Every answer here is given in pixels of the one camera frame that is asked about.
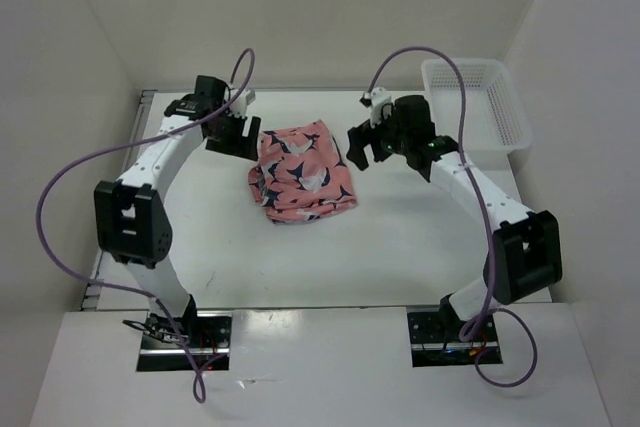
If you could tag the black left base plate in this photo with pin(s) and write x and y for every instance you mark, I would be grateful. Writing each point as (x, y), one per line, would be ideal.
(210, 347)

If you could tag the aluminium table frame rail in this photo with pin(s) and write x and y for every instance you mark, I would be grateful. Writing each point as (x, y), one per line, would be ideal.
(116, 234)

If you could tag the pink shark print shorts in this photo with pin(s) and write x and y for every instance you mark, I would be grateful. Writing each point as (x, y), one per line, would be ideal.
(300, 175)

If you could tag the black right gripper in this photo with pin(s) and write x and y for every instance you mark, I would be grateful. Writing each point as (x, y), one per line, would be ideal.
(362, 135)

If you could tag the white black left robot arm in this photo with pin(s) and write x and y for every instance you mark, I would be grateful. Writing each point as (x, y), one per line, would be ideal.
(180, 133)

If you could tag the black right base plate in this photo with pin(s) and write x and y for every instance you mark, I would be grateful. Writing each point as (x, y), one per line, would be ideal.
(432, 346)

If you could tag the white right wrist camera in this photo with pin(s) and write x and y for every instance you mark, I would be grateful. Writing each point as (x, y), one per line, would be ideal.
(376, 101)

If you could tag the white plastic laundry basket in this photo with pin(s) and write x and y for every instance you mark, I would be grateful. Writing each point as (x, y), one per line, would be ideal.
(483, 105)

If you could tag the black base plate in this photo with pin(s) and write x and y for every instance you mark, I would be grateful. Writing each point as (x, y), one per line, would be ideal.
(210, 347)
(432, 346)

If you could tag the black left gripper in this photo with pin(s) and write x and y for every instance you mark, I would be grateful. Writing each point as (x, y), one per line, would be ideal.
(240, 145)

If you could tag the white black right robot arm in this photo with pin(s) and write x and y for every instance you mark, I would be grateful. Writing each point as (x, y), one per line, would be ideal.
(524, 251)

